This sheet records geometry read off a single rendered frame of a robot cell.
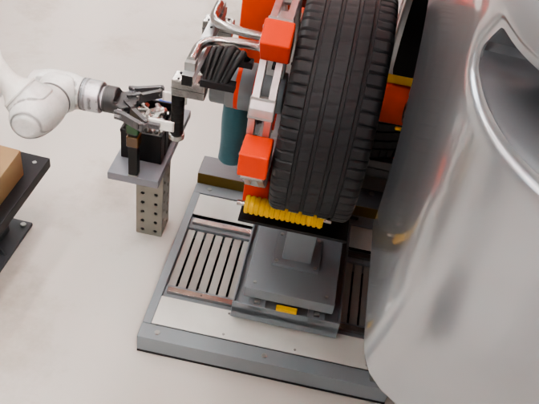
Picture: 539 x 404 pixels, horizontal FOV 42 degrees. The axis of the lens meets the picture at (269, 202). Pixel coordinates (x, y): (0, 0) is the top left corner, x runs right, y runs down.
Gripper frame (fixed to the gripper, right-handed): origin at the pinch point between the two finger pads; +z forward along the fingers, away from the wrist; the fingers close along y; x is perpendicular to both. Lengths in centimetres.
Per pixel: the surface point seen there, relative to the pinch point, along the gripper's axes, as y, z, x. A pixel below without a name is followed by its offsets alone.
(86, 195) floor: -47, -47, -83
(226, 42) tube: -12.1, 9.8, 17.3
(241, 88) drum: -10.7, 15.3, 4.7
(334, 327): 5, 57, -69
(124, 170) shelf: -15.8, -20.4, -38.1
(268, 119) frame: 10.0, 25.9, 10.6
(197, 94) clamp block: 2.5, 6.0, 8.7
